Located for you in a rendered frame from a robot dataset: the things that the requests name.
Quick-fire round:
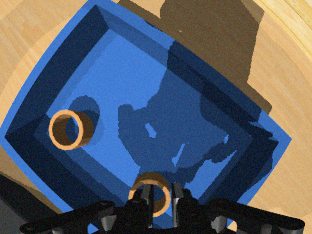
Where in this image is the blue crate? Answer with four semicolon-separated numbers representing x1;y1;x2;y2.
0;0;292;213

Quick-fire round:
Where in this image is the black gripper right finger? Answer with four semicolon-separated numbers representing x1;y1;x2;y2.
171;183;305;234

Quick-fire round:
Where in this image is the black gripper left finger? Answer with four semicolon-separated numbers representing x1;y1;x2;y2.
19;184;154;234

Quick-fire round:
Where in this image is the bronze bushing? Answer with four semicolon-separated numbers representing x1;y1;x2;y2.
128;172;171;217
49;110;94;150

